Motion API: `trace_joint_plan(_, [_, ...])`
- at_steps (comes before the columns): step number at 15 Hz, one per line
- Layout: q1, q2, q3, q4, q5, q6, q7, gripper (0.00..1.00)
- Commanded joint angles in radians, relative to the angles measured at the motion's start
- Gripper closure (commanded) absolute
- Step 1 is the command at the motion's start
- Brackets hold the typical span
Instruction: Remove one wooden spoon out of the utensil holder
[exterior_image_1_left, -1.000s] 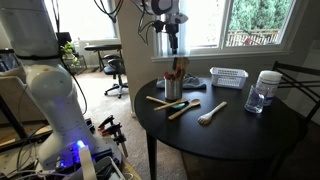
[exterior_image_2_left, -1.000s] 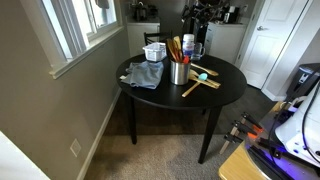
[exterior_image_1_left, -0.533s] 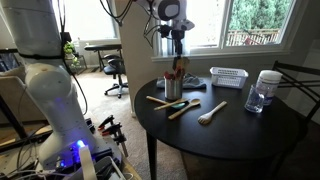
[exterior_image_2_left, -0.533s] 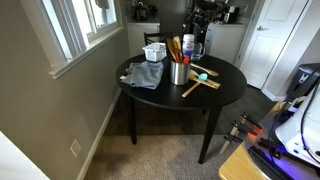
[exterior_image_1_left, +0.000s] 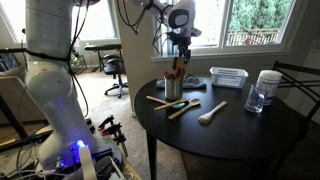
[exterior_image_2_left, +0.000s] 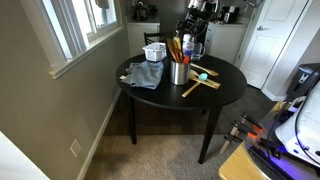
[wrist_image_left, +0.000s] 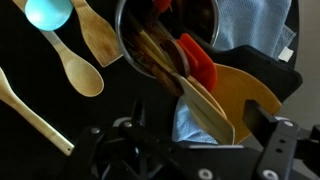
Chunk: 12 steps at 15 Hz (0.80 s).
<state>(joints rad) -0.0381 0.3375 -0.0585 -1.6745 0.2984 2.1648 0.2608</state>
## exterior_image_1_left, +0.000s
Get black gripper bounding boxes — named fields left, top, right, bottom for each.
left=166, top=31, right=193, bottom=63

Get small red utensil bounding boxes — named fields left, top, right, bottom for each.
left=163, top=70, right=174, bottom=81

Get metal utensil holder cup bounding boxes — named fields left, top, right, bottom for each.
left=164, top=77, right=184, bottom=102

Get light wooden spoon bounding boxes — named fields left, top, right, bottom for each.
left=167, top=97, right=202, bottom=121

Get blue cloth towel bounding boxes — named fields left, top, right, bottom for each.
left=155, top=73, right=208, bottom=91

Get white plastic basket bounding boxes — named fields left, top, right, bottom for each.
left=209, top=66, right=250, bottom=90

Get light wooden spork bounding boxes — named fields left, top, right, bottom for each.
left=197, top=100, right=229, bottom=126

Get dark office chair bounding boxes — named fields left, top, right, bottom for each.
left=102, top=54, right=130, bottom=100

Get wooden deck railing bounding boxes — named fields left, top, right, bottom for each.
left=226, top=28, right=282, bottom=47

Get black bench desk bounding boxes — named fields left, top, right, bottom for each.
left=83, top=43, right=123, bottom=72

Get white plastic bottle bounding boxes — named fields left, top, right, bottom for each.
left=255, top=69, right=284, bottom=107

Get round black table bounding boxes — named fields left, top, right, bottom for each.
left=133, top=76, right=310, bottom=180

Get glass side table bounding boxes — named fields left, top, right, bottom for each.
left=71, top=54, right=88, bottom=75

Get red and black clamps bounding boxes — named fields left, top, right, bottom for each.
left=97, top=114, right=130, bottom=158

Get green potted plant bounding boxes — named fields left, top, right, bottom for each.
left=70, top=51, right=82, bottom=68

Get black metal chair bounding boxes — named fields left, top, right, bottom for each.
left=270, top=60, right=320, bottom=180

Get black tripod leg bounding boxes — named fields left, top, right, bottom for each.
left=0, top=94, right=28, bottom=140

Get white window frame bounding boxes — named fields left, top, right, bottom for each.
left=150, top=0, right=303, bottom=64

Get teal spoon with wooden handle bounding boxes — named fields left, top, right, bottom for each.
left=153, top=98, right=190, bottom=112

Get white upright post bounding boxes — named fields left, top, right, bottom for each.
left=78, top=144, right=98, bottom=180

